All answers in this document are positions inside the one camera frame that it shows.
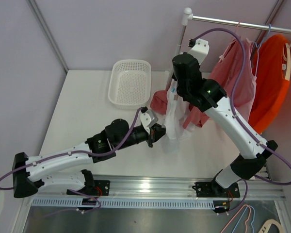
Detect orange t shirt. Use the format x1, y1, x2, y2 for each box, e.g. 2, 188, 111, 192
249, 34, 290, 134

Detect dark pink t shirt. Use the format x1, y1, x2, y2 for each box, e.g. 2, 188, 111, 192
150, 44, 243, 131

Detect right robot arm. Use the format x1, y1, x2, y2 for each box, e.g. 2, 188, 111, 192
172, 52, 278, 197

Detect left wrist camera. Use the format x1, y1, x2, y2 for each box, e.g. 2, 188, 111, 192
140, 107, 158, 134

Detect light pink tank top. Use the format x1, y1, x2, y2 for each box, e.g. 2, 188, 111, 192
233, 38, 257, 117

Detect spare pink wire hanger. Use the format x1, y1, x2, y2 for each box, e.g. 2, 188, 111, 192
219, 204, 252, 233

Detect white plastic basket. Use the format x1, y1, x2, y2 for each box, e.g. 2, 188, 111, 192
108, 59, 152, 110

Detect metal clothes rack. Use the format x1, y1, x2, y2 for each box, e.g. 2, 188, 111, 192
175, 7, 291, 55

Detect white t shirt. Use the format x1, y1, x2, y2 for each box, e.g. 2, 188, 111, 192
160, 80, 194, 156

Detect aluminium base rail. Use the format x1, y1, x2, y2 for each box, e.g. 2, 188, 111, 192
30, 172, 287, 201

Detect spare beige hanger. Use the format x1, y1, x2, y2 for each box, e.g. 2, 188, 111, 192
258, 219, 285, 233

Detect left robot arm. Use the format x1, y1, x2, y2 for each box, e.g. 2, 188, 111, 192
12, 119, 166, 198

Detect white slotted cable duct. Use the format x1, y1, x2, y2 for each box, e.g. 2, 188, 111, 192
32, 197, 215, 210

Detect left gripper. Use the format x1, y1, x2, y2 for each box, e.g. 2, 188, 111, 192
115, 124, 170, 151

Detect spare blue wire hanger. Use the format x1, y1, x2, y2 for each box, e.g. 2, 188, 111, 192
221, 204, 256, 233

